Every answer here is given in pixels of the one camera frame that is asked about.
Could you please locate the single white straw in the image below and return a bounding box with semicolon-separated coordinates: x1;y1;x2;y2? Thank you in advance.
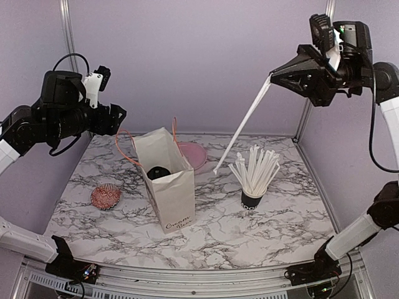
213;74;272;174

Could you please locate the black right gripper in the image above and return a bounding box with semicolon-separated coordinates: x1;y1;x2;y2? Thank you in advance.
271;43;364;106

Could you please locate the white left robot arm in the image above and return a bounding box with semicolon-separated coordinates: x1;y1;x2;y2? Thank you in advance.
1;65;127;277

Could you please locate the right aluminium frame post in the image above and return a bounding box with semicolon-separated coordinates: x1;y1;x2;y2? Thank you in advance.
293;0;337;143

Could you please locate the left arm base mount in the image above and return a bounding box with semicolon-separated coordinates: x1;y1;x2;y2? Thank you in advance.
45;235;99;285

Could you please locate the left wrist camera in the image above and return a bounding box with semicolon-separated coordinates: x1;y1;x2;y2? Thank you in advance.
83;65;111;109

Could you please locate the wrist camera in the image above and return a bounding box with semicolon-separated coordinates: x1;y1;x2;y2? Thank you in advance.
83;65;111;109
309;14;342;72

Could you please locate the black cup holding straws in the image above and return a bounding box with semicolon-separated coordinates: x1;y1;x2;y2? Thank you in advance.
241;190;263;211

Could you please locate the aluminium frame post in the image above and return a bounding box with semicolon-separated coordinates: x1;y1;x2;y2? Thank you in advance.
59;0;75;54
293;0;337;143

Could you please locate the aluminium front rail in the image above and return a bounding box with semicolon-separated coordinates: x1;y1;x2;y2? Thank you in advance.
10;254;375;298

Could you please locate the bundle of white wrapped straws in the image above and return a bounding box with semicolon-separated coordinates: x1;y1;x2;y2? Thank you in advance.
229;145;281;198

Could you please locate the left aluminium frame post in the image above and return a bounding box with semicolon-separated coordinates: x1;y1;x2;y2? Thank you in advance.
59;0;75;54

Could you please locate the pink round plate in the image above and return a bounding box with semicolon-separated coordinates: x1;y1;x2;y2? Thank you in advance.
178;142;208;171

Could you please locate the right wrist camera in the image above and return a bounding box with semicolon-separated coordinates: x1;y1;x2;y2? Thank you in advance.
309;14;342;72

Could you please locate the red patterned small bowl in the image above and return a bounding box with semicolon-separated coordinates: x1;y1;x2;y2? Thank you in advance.
90;183;122;211

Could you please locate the white paper takeout bag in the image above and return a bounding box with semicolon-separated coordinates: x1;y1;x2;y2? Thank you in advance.
117;118;195;234

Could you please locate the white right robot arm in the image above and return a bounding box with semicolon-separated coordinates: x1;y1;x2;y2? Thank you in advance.
270;14;398;279

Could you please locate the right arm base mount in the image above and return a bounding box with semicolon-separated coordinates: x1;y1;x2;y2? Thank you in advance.
284;262;342;286

